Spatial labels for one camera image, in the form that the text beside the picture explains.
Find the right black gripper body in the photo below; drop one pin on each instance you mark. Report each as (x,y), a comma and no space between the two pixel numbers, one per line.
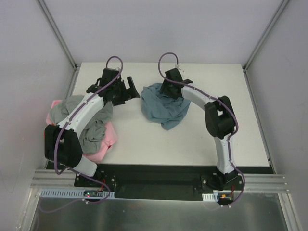
(170,87)

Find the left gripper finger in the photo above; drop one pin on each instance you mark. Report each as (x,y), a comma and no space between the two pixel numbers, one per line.
(129,94)
(132,88)

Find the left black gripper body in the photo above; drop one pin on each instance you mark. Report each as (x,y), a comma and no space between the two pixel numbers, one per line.
(124,91)

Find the blue-grey t shirt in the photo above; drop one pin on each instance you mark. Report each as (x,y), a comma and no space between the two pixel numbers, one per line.
(159,108)

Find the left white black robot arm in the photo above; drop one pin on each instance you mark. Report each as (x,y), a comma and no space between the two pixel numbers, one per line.
(62,139)

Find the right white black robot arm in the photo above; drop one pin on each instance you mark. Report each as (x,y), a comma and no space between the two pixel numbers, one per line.
(220,122)

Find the pink t shirt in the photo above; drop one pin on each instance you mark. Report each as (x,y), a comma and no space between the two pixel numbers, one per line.
(108,143)

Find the grey t shirt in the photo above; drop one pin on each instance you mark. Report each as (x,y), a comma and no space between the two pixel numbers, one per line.
(92,136)

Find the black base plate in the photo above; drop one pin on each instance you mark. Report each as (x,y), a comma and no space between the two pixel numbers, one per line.
(154,182)

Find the left aluminium frame post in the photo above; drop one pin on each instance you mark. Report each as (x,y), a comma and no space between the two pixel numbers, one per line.
(55,29)

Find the aluminium frame post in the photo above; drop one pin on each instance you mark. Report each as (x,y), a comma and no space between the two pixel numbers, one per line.
(55,29)
(265,34)

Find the right slotted cable duct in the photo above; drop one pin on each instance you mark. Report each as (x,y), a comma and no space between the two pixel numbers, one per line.
(210,197)

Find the slotted cable duct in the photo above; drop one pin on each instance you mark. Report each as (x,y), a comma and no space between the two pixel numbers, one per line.
(210,197)
(76,194)

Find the left slotted cable duct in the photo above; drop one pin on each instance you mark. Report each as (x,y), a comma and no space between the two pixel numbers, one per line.
(76,194)

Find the aluminium front rail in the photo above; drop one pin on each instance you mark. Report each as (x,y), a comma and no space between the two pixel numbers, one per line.
(254,183)

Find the right aluminium frame post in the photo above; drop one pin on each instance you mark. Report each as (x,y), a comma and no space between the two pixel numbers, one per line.
(265,34)

